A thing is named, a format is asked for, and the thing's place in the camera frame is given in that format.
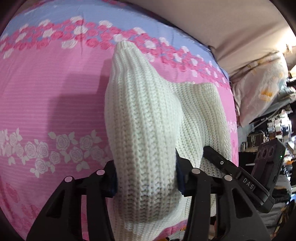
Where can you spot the white red black knit sweater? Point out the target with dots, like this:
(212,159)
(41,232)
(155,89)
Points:
(149,122)

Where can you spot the floral cream pillow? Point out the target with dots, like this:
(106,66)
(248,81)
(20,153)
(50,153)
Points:
(256,85)

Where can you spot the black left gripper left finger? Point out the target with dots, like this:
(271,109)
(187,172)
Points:
(61,218)

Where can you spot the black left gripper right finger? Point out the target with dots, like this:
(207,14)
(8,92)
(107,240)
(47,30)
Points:
(236,216)

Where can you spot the beige fabric headboard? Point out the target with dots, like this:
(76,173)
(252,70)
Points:
(238,32)

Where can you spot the cluttered shelf items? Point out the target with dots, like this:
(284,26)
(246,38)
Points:
(275,122)

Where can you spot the pink floral bed sheet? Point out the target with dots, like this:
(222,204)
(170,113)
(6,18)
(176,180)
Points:
(55,64)

